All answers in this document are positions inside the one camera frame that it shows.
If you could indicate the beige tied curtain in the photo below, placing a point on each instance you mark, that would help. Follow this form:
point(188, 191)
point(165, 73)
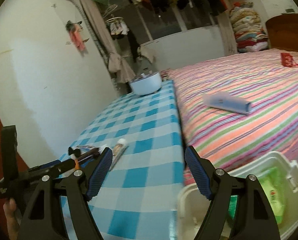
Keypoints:
point(116, 63)

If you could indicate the green plastic snack bag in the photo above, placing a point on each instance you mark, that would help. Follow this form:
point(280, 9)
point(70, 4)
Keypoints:
point(271, 181)

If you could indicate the white tube with label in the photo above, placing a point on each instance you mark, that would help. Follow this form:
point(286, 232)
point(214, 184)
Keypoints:
point(118, 151)

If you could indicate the white round basin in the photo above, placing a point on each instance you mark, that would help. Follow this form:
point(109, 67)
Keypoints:
point(146, 84)

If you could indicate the pink striped bed sheet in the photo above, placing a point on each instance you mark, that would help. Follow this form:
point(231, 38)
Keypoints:
point(230, 140)

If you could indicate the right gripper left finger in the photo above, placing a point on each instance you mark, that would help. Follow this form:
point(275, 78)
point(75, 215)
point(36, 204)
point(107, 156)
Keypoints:
point(44, 217)

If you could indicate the white sock drying rack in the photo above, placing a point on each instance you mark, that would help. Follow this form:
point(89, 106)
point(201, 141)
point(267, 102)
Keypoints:
point(117, 27)

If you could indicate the pink cloth on wall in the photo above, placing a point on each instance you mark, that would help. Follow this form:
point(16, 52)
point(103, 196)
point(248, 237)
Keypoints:
point(77, 35)

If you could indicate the red gift bag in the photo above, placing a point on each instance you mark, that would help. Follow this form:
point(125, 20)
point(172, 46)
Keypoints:
point(288, 61)

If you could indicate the person's left hand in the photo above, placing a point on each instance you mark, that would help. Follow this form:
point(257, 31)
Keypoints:
point(13, 226)

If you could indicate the dark brown glass bottle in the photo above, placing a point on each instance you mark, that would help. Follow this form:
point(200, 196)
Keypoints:
point(89, 153)

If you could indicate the stack of folded quilts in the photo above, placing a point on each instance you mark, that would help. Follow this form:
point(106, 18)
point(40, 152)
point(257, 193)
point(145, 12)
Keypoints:
point(247, 28)

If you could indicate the blue checkered tablecloth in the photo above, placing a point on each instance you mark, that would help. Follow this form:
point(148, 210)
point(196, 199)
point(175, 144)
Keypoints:
point(139, 195)

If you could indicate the white plastic trash bin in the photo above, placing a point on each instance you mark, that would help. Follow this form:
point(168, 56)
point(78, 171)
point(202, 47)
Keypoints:
point(233, 205)

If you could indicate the brown wooden headboard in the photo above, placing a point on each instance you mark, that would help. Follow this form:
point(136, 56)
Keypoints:
point(283, 32)

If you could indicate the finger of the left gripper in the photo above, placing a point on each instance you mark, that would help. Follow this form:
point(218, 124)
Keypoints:
point(52, 169)

